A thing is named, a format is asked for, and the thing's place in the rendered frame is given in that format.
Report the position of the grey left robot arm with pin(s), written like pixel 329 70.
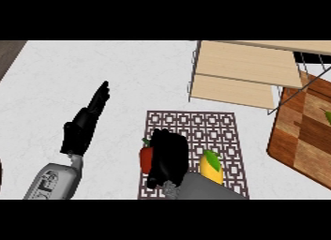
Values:
pixel 57 179

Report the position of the red bell pepper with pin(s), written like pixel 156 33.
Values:
pixel 146 159

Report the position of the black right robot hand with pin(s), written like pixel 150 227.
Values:
pixel 169 156

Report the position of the brown patterned placemat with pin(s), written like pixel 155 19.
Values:
pixel 205 131

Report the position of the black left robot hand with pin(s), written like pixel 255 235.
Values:
pixel 82 125

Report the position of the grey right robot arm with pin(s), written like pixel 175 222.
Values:
pixel 205 189

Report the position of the brown wooden cutting board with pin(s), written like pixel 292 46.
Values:
pixel 311 131

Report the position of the yellow fruit with green leaf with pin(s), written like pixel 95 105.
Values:
pixel 211 168

